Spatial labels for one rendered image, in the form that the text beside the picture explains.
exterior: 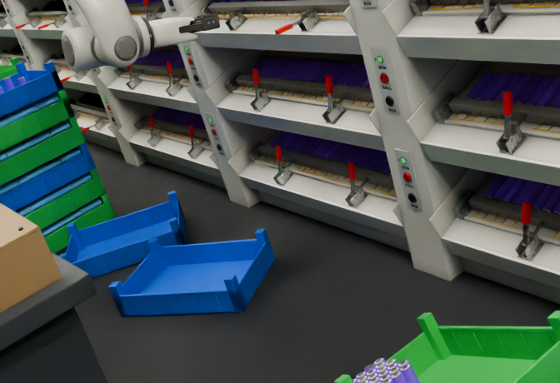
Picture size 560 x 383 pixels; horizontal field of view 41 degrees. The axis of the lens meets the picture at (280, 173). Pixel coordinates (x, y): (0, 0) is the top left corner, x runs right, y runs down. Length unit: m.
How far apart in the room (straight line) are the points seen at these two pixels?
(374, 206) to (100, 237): 0.84
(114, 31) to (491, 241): 0.77
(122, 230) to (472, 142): 1.11
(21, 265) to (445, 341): 0.68
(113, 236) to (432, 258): 0.95
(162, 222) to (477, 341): 1.10
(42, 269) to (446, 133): 0.70
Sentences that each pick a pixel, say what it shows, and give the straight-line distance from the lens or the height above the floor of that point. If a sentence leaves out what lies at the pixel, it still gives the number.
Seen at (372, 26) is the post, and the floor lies 0.50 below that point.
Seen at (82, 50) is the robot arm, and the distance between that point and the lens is 1.48.
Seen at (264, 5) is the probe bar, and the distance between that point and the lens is 1.62.
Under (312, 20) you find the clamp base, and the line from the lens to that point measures 1.45.
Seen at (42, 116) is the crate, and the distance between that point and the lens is 2.08.
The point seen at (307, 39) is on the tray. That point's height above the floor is 0.47.
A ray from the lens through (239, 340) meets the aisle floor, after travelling 1.45.
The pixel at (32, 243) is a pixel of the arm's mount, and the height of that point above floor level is 0.36.
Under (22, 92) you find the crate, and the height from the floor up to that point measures 0.44.
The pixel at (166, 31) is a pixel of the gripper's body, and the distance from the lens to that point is 1.54.
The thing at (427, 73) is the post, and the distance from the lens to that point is 1.31.
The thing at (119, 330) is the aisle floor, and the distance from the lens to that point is 1.64.
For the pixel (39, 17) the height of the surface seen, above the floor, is 0.52.
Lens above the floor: 0.79
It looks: 22 degrees down
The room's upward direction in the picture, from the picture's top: 17 degrees counter-clockwise
